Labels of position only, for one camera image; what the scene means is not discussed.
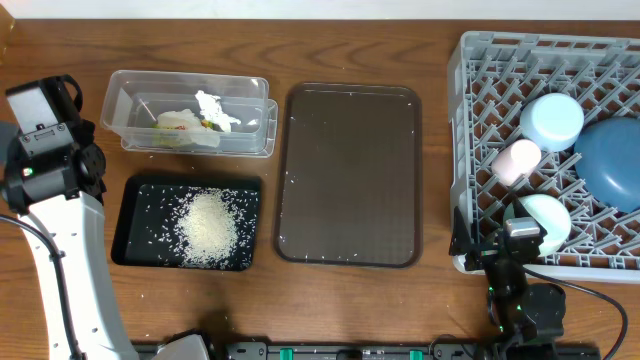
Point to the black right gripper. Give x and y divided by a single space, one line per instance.
463 246

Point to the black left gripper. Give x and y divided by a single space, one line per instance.
85 133

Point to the mint green bowl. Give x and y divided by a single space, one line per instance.
553 217

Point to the pink plastic cup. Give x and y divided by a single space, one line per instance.
518 159

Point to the white rice pile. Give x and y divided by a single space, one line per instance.
194 227

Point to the light blue small bowl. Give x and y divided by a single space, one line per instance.
553 121

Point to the yellow green snack wrapper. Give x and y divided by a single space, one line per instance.
181 124

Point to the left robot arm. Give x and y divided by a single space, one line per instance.
66 237

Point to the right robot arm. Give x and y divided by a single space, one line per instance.
529 316

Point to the grey dishwasher rack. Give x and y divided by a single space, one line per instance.
492 76

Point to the clear plastic bin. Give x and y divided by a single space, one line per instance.
135 99

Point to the black tray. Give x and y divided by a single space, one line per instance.
130 199

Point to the brown serving tray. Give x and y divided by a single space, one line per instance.
351 185

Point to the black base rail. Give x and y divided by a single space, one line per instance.
444 349

